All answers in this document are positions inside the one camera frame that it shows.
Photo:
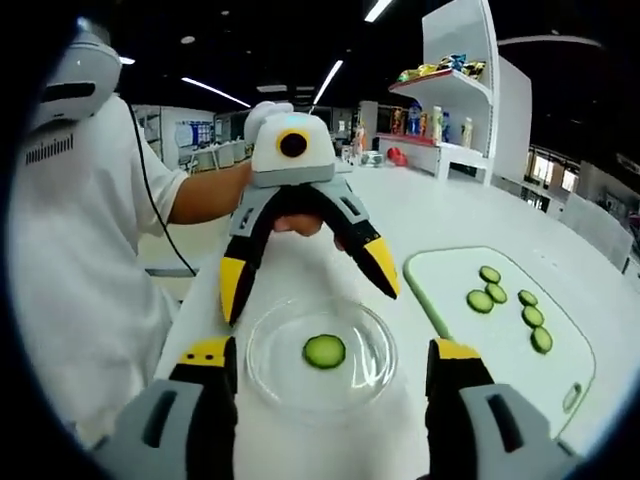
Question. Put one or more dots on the green snack packet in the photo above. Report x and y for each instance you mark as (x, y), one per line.
(407, 76)

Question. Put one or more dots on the group of cucumber slices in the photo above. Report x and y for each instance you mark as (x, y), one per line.
(532, 316)

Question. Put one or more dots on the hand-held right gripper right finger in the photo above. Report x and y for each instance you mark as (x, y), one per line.
(450, 400)

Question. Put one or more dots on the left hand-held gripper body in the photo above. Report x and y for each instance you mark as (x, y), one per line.
(310, 160)

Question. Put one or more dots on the curved ceiling light strip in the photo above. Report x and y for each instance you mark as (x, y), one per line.
(377, 9)

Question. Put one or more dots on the pink bottle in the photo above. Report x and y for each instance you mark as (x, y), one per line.
(359, 141)

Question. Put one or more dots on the white chest-worn device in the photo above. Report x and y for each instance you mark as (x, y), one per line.
(85, 65)

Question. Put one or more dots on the person's left hand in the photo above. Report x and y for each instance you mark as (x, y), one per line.
(297, 225)

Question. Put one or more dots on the white green-rimmed cutting board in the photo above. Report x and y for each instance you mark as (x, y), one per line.
(500, 345)

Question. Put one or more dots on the black yellow snack packet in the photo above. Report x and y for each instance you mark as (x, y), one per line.
(473, 68)

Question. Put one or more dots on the straight ceiling light strip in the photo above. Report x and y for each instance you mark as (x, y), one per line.
(215, 92)
(327, 82)

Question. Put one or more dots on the white chair back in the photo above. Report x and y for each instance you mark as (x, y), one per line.
(595, 225)

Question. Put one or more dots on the red cup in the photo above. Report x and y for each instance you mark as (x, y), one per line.
(397, 156)

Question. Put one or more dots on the single round cucumber slice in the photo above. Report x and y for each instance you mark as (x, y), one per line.
(324, 351)

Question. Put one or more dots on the row of drink bottles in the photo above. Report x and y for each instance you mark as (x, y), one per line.
(437, 123)

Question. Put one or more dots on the blue wall board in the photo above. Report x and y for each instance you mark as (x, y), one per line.
(192, 133)

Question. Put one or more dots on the white display shelf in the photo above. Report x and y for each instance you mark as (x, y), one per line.
(460, 30)

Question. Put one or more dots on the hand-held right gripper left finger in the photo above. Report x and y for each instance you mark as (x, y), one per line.
(200, 400)

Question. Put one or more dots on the blue snack packet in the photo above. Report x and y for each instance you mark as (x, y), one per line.
(452, 61)

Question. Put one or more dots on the clear glass petri dish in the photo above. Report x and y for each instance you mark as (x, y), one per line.
(280, 360)

